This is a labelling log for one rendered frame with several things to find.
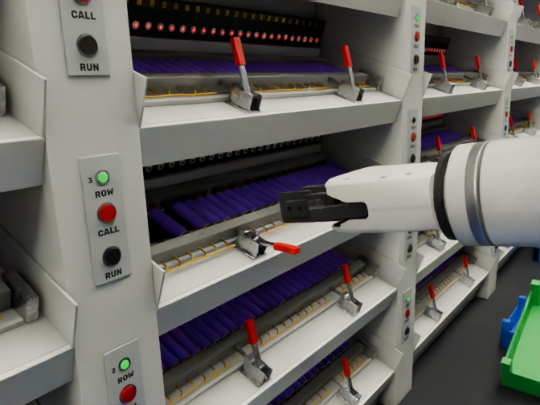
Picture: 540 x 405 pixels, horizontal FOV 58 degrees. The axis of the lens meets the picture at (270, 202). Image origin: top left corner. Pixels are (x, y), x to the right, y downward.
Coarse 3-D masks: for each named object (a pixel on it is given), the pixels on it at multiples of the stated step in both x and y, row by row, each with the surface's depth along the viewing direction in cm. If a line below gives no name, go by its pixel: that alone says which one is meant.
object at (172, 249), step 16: (272, 208) 75; (224, 224) 67; (240, 224) 68; (256, 224) 71; (272, 224) 73; (176, 240) 60; (192, 240) 61; (208, 240) 64; (224, 240) 65; (160, 256) 58; (176, 256) 60; (192, 256) 60
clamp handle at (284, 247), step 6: (258, 234) 65; (258, 240) 65; (264, 240) 65; (270, 246) 64; (276, 246) 63; (282, 246) 62; (288, 246) 62; (294, 246) 62; (288, 252) 62; (294, 252) 61
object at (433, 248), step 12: (420, 240) 123; (432, 240) 123; (444, 240) 123; (456, 240) 130; (420, 252) 119; (432, 252) 121; (444, 252) 123; (420, 264) 108; (432, 264) 118; (420, 276) 114
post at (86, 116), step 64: (0, 0) 41; (64, 64) 41; (128, 64) 46; (64, 128) 42; (128, 128) 47; (64, 192) 43; (128, 192) 48; (64, 256) 43; (128, 320) 50; (64, 384) 48
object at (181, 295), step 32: (256, 160) 88; (352, 160) 102; (288, 224) 76; (320, 224) 79; (224, 256) 64; (288, 256) 71; (160, 288) 51; (192, 288) 57; (224, 288) 61; (160, 320) 54
